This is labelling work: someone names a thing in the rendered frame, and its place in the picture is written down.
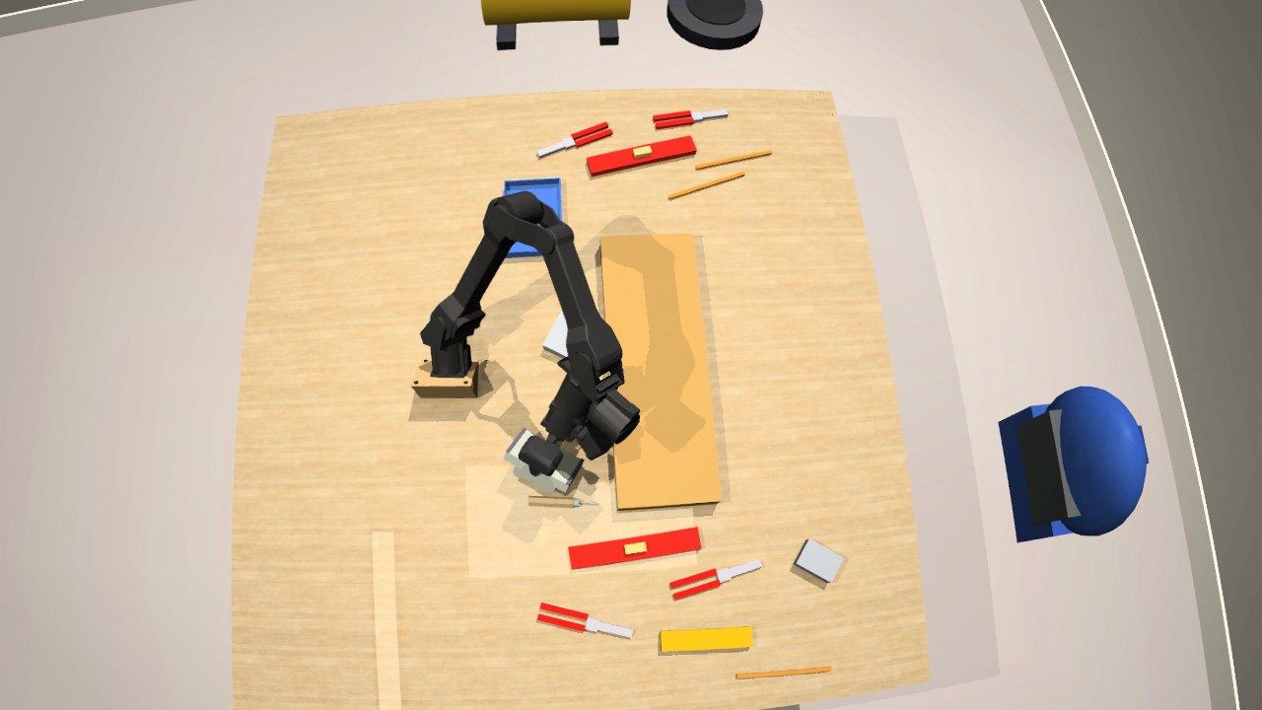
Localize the orange panel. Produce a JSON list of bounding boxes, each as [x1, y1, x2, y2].
[[599, 233, 721, 511]]

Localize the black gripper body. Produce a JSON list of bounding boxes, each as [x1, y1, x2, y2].
[[517, 395, 588, 475]]

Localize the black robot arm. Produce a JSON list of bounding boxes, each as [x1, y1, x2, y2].
[[420, 190, 640, 462]]

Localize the blue rectangular tray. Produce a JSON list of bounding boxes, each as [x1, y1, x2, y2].
[[504, 177, 562, 259]]

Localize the orange long thin bar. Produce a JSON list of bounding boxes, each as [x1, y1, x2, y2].
[[668, 172, 745, 201], [736, 667, 830, 678], [697, 150, 772, 170]]

